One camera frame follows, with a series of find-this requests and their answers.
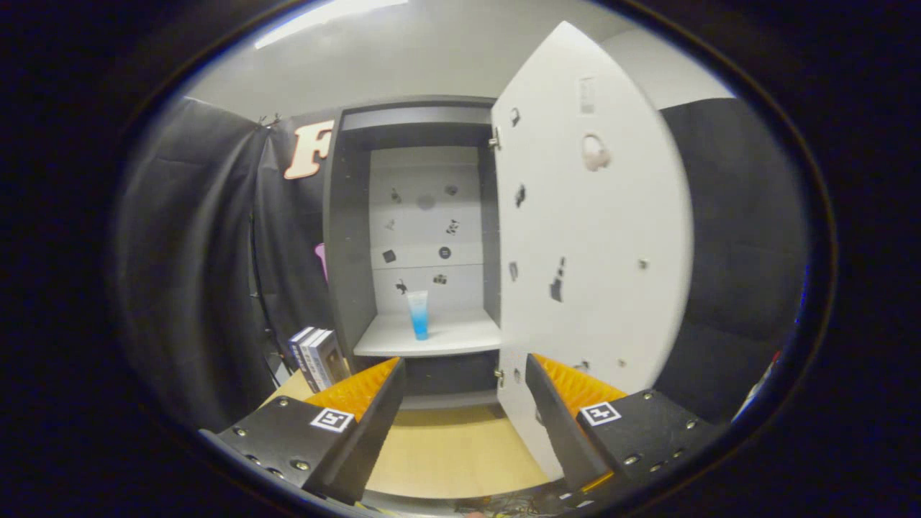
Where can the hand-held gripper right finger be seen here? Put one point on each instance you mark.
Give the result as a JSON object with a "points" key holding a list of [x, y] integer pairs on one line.
{"points": [[557, 432]]}

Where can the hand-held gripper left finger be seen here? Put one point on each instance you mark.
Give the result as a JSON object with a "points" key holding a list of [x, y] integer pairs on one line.
{"points": [[370, 439]]}

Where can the translucent blue tube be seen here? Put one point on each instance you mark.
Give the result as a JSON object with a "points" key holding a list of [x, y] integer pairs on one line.
{"points": [[419, 320]]}

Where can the white cabinet door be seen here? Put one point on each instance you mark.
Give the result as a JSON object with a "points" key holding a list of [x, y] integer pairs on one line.
{"points": [[611, 252]]}

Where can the metal door hinge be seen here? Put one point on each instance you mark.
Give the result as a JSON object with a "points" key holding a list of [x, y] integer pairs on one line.
{"points": [[494, 137], [498, 374]]}

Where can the grey blue cover book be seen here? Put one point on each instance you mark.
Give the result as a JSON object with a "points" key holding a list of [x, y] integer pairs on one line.
{"points": [[332, 360]]}

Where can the white spine book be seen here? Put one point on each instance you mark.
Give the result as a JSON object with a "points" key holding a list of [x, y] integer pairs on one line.
{"points": [[311, 360]]}

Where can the dark blue spine book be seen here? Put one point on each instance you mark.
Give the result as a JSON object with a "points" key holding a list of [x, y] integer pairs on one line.
{"points": [[296, 352]]}

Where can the light grey cabinet shelf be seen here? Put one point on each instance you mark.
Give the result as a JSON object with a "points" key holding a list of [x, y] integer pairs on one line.
{"points": [[460, 334]]}

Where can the grey cabinet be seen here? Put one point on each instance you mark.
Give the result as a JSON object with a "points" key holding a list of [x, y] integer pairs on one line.
{"points": [[349, 273]]}

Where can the black backdrop stand pole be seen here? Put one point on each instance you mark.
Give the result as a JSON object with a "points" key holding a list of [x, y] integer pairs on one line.
{"points": [[256, 288]]}

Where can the black backdrop cloth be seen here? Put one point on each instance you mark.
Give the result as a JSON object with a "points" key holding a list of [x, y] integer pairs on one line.
{"points": [[194, 252]]}

